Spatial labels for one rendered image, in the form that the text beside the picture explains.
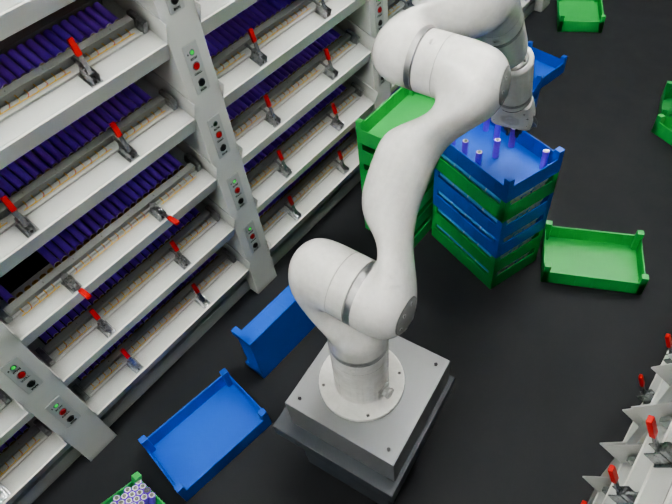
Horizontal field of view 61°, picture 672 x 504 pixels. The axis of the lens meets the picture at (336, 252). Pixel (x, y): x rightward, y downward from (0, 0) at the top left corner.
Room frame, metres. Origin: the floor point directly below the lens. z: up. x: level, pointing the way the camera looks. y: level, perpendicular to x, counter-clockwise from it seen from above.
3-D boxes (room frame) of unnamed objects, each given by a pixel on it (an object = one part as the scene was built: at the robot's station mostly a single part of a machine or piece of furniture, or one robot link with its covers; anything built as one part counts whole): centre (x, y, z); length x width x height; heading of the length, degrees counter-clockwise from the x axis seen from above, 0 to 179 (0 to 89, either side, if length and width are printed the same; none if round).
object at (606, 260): (1.07, -0.82, 0.04); 0.30 x 0.20 x 0.08; 69
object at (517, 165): (1.21, -0.50, 0.44); 0.30 x 0.20 x 0.08; 26
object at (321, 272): (0.60, 0.01, 0.69); 0.19 x 0.12 x 0.24; 48
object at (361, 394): (0.58, -0.01, 0.48); 0.19 x 0.19 x 0.18
